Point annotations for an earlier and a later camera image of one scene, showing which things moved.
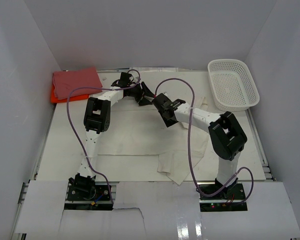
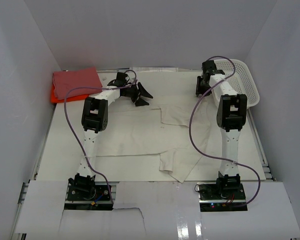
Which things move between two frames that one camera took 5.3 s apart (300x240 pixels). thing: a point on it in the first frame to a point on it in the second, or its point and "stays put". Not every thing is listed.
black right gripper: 167,123 to 199,90
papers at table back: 155,69 stays put
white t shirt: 179,146 stays put
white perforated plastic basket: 232,85 stays put
